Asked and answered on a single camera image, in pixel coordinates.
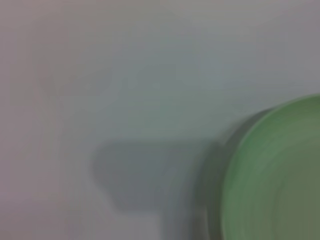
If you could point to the green round plate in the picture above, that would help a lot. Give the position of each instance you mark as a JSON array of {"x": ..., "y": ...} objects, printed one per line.
[{"x": 275, "y": 180}]

